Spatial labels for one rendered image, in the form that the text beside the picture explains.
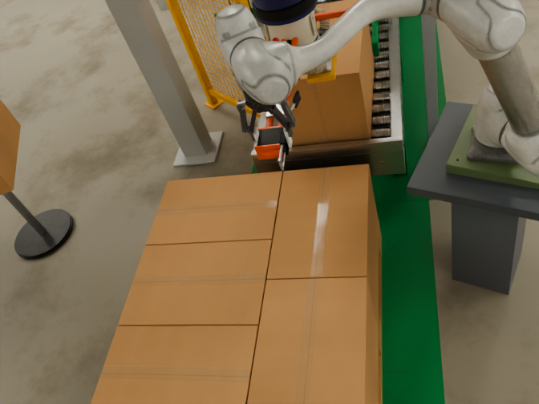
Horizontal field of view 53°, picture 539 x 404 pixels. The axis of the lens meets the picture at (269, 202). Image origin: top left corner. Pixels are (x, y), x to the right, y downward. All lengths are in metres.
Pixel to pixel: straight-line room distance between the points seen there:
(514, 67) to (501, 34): 0.20
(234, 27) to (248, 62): 0.12
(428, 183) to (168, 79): 1.77
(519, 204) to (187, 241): 1.34
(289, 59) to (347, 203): 1.19
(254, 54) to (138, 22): 1.93
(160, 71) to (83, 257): 1.21
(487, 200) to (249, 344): 0.98
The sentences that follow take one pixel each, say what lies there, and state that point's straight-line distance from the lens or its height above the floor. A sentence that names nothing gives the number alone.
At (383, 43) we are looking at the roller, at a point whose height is 0.55.
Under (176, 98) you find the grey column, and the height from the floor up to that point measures 0.49.
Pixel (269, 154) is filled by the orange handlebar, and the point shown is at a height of 1.27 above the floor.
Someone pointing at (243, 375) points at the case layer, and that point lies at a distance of 1.98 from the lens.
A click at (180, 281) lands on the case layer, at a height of 0.54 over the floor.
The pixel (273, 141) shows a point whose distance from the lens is 1.52.
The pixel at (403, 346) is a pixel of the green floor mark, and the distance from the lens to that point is 2.52.
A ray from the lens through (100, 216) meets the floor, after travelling 3.62.
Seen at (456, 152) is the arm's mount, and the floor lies 0.79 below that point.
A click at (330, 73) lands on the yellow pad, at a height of 1.16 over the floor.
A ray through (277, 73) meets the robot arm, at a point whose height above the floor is 1.63.
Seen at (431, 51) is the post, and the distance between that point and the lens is 2.84.
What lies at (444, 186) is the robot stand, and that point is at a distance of 2.04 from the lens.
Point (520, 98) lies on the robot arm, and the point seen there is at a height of 1.22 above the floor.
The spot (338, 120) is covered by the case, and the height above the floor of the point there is 0.70.
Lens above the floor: 2.26
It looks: 46 degrees down
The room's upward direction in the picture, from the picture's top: 21 degrees counter-clockwise
